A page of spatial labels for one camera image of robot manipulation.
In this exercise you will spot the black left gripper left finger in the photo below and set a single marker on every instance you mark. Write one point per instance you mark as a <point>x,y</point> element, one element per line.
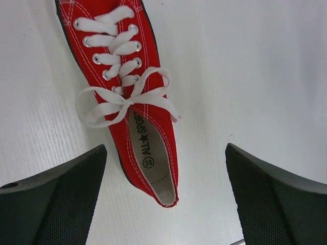
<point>55,206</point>

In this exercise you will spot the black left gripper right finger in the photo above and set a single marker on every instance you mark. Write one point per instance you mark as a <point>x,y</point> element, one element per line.
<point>275,206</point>

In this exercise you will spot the red sneaker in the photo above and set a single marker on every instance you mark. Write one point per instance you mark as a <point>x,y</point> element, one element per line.
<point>114,45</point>

